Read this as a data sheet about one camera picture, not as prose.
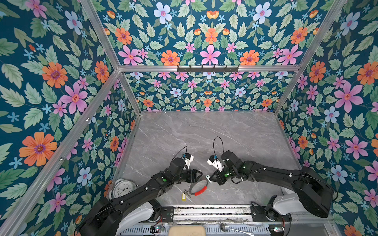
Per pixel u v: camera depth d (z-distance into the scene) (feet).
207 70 3.06
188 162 2.46
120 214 1.39
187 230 2.18
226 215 2.46
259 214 2.40
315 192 1.39
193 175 2.34
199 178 2.50
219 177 2.31
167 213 2.43
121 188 2.58
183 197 2.62
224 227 2.26
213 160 2.42
